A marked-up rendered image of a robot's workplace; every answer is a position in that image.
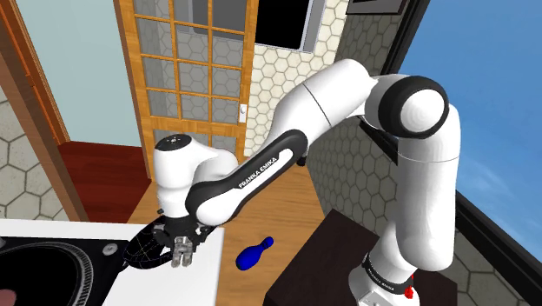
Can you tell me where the small dark window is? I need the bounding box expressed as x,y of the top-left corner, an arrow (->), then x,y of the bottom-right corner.
254,0 -> 328,55

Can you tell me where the black bowl with pale lines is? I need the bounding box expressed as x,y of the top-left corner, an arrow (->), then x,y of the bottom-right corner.
122,223 -> 174,270

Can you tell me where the white table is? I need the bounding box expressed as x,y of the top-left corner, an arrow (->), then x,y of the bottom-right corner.
0,217 -> 226,306

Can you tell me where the dark framed wall picture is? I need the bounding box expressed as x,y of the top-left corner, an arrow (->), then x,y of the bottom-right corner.
346,0 -> 409,17

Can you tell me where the wooden door with glass panes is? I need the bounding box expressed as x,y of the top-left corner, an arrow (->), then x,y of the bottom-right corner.
112,0 -> 261,181

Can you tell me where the large black framed window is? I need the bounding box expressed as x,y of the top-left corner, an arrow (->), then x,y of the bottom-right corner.
358,0 -> 542,306

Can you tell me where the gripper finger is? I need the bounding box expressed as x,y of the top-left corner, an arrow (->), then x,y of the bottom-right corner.
170,236 -> 184,269
182,236 -> 195,268

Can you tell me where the wooden door frame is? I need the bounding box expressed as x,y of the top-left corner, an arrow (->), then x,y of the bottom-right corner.
0,0 -> 91,223

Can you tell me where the blue bowling pin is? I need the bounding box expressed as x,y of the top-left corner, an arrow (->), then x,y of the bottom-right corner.
235,236 -> 275,272

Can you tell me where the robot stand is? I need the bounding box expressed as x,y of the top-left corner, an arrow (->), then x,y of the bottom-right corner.
262,208 -> 459,306

